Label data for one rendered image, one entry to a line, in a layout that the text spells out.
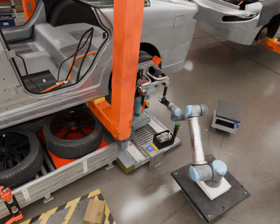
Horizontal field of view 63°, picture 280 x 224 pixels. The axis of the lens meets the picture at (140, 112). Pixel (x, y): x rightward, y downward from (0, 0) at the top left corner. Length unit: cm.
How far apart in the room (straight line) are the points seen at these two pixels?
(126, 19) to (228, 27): 320
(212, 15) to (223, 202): 341
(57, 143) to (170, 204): 138
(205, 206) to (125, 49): 165
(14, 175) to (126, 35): 158
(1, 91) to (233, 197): 239
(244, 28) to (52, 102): 358
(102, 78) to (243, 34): 304
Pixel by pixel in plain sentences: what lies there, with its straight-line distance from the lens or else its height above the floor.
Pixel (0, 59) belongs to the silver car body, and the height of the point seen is 142.
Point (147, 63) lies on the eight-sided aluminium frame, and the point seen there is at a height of 112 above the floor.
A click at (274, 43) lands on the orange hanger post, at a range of 571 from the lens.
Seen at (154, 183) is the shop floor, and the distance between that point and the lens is 281.
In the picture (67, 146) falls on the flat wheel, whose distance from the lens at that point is 249.
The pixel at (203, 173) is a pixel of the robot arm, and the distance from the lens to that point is 229.
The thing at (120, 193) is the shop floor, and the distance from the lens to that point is 271.
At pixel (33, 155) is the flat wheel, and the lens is 247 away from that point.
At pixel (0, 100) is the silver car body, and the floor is 105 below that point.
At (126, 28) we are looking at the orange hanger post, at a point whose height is 174.
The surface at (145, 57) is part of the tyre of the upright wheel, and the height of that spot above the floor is 116.
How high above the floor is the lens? 234
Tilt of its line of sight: 40 degrees down
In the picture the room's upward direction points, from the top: 7 degrees clockwise
